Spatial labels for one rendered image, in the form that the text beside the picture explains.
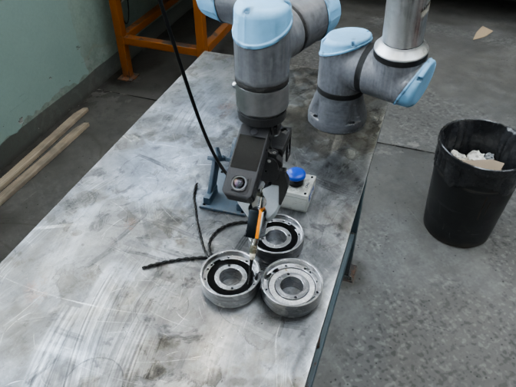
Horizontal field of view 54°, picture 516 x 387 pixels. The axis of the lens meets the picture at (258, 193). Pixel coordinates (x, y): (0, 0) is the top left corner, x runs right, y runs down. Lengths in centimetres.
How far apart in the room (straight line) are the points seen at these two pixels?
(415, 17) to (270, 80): 49
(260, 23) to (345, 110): 65
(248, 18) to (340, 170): 60
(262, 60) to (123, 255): 50
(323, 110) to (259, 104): 59
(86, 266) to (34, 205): 148
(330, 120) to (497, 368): 105
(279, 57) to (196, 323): 46
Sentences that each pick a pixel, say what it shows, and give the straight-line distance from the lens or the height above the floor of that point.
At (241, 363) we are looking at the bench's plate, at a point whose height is 80.
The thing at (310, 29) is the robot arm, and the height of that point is 123.
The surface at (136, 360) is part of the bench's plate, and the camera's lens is 86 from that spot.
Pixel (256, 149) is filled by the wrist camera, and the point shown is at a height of 109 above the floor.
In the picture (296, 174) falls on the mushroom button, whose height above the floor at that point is 87.
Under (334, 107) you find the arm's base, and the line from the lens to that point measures 126.
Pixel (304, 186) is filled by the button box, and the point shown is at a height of 84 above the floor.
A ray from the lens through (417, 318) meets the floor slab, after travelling 194.
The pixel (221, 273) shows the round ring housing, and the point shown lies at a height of 82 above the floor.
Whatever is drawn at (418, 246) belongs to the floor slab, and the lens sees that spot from 218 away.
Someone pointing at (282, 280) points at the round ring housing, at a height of 83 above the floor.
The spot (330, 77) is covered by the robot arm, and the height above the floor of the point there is 94.
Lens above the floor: 152
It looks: 41 degrees down
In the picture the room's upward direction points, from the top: straight up
